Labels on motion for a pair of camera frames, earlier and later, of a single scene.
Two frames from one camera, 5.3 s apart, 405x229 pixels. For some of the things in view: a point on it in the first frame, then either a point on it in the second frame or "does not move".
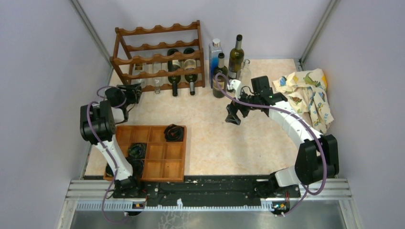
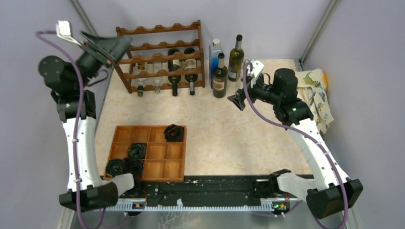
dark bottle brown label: (220, 78) does not move
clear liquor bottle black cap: (138, 68) does not move
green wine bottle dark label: (188, 64) does not move
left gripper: (131, 89) → (107, 51)
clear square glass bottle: (157, 81) does not move
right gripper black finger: (232, 117) → (238, 98)
